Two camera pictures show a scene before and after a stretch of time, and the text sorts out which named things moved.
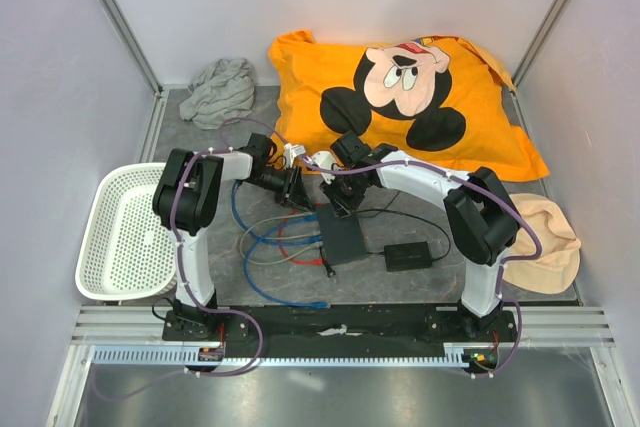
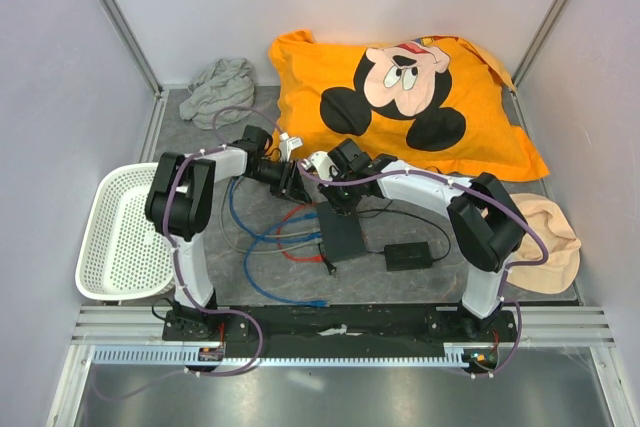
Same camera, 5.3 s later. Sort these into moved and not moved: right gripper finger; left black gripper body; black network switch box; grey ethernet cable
Moved: grey ethernet cable
Not moved: right gripper finger; black network switch box; left black gripper body
